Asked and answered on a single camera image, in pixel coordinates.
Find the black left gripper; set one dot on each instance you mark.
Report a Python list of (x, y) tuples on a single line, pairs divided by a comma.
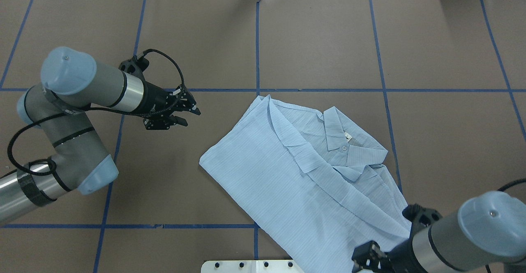
[(155, 97)]

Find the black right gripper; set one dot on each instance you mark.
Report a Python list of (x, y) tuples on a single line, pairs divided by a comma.
[(399, 255)]

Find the light blue button-up shirt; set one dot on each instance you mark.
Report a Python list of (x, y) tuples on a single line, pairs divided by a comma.
[(314, 181)]

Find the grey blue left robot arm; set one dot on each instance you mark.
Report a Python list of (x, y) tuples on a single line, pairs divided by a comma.
[(72, 84)]

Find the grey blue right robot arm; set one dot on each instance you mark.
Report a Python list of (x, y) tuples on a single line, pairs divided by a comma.
[(486, 229)]

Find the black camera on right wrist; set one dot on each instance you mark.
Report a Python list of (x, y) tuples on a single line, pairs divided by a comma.
[(420, 217)]

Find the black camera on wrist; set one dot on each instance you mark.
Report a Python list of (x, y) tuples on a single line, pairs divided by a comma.
[(135, 66), (420, 217)]

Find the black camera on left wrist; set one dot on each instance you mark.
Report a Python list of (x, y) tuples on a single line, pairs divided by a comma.
[(135, 66)]

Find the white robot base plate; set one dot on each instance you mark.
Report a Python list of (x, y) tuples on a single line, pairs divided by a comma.
[(251, 266)]

